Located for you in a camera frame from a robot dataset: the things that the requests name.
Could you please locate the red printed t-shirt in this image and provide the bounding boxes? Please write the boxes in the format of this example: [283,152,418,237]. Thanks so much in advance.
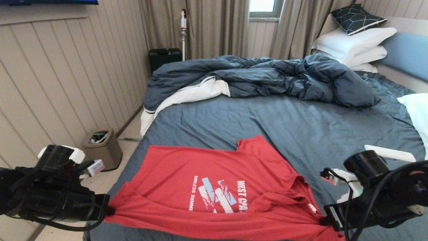
[104,135,345,241]

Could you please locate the taupe trash bin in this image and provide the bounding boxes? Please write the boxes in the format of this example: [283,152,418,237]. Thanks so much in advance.
[83,129,123,172]

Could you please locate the black plastic bin liner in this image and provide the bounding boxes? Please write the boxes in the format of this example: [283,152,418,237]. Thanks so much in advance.
[90,132,109,145]

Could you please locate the white flat remote control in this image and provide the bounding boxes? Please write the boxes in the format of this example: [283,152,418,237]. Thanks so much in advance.
[364,145,416,163]

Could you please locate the bed with blue sheet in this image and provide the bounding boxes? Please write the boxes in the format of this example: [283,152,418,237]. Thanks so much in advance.
[83,72,428,241]

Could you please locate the white blanket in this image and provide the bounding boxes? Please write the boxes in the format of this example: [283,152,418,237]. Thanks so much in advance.
[140,77,230,137]

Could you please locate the dark blue crumpled duvet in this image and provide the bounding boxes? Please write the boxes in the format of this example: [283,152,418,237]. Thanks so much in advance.
[143,55,381,112]

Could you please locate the black suitcase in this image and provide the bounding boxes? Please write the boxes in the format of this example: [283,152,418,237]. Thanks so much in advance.
[148,49,183,74]

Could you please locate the large white pillow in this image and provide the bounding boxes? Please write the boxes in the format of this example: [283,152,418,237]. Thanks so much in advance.
[312,28,397,62]

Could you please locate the blue headboard cushion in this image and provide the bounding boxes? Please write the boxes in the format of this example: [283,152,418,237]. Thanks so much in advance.
[378,32,428,83]

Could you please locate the white stick vacuum cleaner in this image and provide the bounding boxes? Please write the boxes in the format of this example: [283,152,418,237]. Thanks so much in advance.
[181,10,187,62]

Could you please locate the dark geometric patterned cushion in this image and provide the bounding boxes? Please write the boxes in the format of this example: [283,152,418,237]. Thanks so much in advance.
[330,4,387,36]

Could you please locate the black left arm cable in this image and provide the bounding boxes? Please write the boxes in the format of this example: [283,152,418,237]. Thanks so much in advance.
[20,204,105,232]

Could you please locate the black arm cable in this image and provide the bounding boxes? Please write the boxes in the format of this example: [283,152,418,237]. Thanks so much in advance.
[343,160,428,241]
[20,204,105,232]

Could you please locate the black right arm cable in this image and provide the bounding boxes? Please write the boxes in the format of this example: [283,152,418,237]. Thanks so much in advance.
[343,160,428,241]

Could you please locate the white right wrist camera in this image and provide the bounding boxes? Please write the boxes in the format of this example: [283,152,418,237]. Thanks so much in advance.
[320,168,364,204]

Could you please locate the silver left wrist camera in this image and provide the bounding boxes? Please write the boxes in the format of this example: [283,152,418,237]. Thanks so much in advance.
[87,159,105,177]

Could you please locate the wall-mounted television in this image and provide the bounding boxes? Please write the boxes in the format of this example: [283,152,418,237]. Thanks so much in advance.
[0,0,99,6]

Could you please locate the window with grey frame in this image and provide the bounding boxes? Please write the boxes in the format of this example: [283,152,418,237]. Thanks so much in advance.
[249,0,284,22]

